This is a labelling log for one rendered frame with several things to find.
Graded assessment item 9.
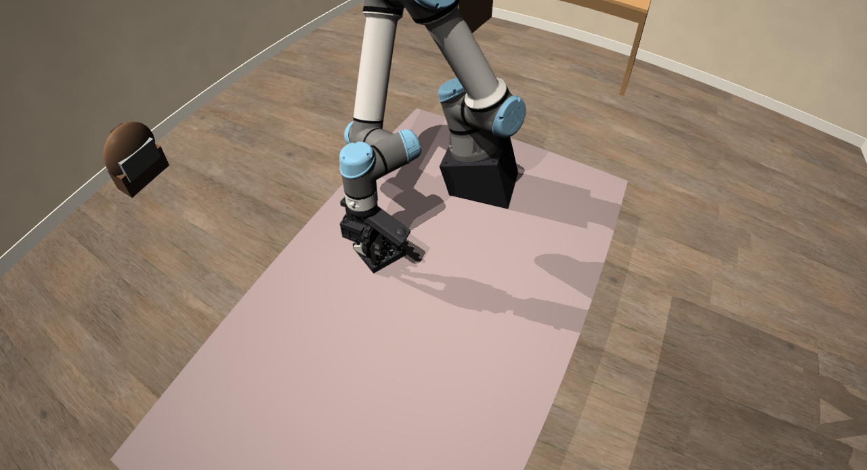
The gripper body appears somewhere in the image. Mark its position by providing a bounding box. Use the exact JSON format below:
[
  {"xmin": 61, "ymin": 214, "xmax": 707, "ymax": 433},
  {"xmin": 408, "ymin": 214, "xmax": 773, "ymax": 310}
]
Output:
[{"xmin": 340, "ymin": 197, "xmax": 380, "ymax": 244}]

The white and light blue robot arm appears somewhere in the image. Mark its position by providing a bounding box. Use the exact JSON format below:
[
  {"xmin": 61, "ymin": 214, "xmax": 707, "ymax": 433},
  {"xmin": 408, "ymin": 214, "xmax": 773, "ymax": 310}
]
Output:
[{"xmin": 339, "ymin": 0, "xmax": 526, "ymax": 247}]

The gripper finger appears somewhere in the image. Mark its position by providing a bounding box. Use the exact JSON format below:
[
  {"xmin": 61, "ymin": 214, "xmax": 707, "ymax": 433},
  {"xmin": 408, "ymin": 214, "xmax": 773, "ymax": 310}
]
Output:
[
  {"xmin": 373, "ymin": 234, "xmax": 383, "ymax": 259},
  {"xmin": 354, "ymin": 238, "xmax": 377, "ymax": 265}
]

